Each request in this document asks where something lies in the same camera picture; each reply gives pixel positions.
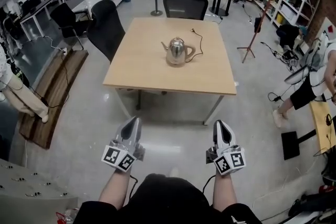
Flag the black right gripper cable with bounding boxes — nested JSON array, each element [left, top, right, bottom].
[[202, 175, 216, 194]]

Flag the person's right forearm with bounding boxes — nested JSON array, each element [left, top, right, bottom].
[[212, 173, 238, 212]]

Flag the white curved counter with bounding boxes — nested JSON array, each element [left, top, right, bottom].
[[0, 157, 79, 224]]

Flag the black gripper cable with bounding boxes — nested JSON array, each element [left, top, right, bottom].
[[130, 175, 139, 194], [202, 175, 216, 194]]

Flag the yellow side table black base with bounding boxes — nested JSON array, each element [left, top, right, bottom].
[[280, 99, 336, 161]]

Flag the black mesh office chair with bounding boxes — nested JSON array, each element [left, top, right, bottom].
[[86, 0, 169, 111], [162, 0, 209, 21]]

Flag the person's left forearm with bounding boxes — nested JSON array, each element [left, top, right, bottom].
[[99, 169, 131, 210]]

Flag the brown wooden coat stand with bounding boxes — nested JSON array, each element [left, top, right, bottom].
[[237, 0, 280, 63]]

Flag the light wooden table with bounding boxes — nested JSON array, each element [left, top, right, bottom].
[[102, 17, 237, 125]]

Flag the black visitor chair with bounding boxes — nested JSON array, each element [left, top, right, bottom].
[[49, 2, 89, 50]]

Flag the person's black clothing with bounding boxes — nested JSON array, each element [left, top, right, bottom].
[[72, 173, 263, 224]]

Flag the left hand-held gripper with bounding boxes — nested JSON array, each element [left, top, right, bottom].
[[101, 117, 146, 173]]

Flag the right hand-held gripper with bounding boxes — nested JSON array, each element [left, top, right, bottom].
[[205, 120, 247, 176]]

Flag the white floor cable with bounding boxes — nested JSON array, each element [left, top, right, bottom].
[[253, 157, 319, 216]]

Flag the brown wooden platform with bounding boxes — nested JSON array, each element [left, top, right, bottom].
[[18, 48, 89, 150]]

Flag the clear plastic water bottle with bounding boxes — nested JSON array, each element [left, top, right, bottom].
[[56, 208, 79, 224]]

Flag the scattered small black screws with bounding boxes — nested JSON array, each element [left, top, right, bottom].
[[0, 165, 69, 198]]

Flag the steel electric kettle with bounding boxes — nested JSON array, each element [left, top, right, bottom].
[[160, 37, 196, 66]]

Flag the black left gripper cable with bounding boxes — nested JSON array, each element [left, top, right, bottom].
[[130, 175, 139, 194]]

